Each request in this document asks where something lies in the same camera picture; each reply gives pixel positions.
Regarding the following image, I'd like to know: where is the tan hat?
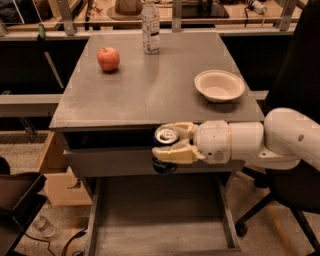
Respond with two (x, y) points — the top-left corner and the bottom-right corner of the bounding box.
(106, 0), (142, 21)

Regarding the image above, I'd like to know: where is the clear plastic cup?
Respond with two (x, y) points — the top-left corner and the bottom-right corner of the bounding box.
(33, 215), (56, 238)

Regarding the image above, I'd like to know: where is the cardboard box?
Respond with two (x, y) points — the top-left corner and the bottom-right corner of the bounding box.
(34, 132), (92, 206)

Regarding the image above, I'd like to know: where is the black floor cable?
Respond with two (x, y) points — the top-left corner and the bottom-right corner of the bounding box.
(24, 227), (88, 256)

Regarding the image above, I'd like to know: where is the grey metal drawer cabinet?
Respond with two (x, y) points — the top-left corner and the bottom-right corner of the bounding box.
(49, 31), (266, 256)

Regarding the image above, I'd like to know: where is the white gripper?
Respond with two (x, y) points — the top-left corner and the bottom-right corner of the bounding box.
(152, 120), (231, 164)

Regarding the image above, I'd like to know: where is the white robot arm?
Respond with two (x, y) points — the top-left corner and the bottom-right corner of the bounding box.
(152, 108), (320, 170)

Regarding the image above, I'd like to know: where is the black bin on floor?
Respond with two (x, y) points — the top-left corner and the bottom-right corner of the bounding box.
(0, 157), (46, 256)

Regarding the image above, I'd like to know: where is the white paper bowl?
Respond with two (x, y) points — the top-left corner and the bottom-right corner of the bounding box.
(194, 70), (245, 103)

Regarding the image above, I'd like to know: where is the grey top drawer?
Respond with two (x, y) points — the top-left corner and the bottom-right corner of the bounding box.
(64, 147), (244, 178)

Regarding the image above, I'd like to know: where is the clear plastic water bottle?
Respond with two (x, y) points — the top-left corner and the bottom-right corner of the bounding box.
(141, 0), (160, 54)

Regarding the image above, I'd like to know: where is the red apple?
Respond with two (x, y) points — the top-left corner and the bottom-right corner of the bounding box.
(97, 47), (120, 72)

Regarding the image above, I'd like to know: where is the dark pepsi soda can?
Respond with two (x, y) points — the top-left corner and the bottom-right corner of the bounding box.
(152, 126), (179, 176)

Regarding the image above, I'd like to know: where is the black office chair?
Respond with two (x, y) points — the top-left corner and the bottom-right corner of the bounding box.
(235, 0), (320, 256)

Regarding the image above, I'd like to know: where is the grey open middle drawer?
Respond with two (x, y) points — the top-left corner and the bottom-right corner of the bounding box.
(87, 173), (254, 256)

